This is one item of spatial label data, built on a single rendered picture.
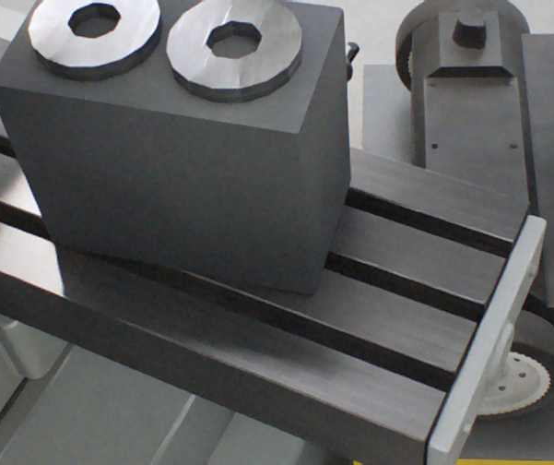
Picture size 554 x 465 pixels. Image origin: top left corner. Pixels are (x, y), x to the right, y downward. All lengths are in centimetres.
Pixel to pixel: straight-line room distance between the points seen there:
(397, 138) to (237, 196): 93
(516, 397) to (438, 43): 48
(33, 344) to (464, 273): 39
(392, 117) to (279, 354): 93
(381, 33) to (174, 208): 165
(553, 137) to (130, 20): 81
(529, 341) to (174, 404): 47
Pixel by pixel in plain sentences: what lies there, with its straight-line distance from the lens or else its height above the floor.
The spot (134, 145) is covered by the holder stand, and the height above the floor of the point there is 110.
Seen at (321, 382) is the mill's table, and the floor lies 95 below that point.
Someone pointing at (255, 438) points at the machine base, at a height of 20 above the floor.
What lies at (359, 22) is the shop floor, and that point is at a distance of 243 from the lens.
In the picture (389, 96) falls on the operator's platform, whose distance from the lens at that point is 172.
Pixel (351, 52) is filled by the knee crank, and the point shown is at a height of 53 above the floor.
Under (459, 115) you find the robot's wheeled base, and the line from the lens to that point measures 143.
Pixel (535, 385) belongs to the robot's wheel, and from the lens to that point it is 134.
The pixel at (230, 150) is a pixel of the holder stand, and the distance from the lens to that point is 71.
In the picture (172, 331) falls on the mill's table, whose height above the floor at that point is 95.
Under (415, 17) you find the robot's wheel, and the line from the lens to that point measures 159.
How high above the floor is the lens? 164
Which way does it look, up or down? 53 degrees down
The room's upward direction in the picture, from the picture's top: 8 degrees counter-clockwise
